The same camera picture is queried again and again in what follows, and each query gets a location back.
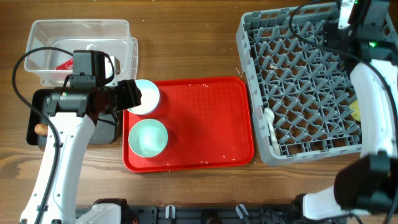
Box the red snack wrapper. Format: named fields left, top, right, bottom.
left=55, top=58, right=73, bottom=70

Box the white bowl with rice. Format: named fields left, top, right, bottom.
left=128, top=79, right=160, bottom=115

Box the carrot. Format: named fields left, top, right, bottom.
left=34, top=124, right=49, bottom=136

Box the mint green bowl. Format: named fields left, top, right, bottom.
left=128, top=119, right=169, bottom=158

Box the white plastic spoon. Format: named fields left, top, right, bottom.
left=264, top=108, right=281, bottom=156

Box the yellow plastic cup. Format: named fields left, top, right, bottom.
left=349, top=100, right=361, bottom=121

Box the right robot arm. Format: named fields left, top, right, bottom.
left=295, top=1, right=397, bottom=223

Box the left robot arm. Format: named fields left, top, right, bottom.
left=19, top=50, right=142, bottom=223

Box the black waste tray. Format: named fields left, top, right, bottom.
left=26, top=89, right=121, bottom=146

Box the grey dishwasher rack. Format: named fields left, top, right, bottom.
left=236, top=3, right=361, bottom=166

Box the clear plastic bin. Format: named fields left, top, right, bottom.
left=24, top=19, right=139, bottom=86

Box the red serving tray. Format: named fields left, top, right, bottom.
left=123, top=77, right=254, bottom=173

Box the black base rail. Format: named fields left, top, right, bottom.
left=126, top=204, right=303, bottom=224

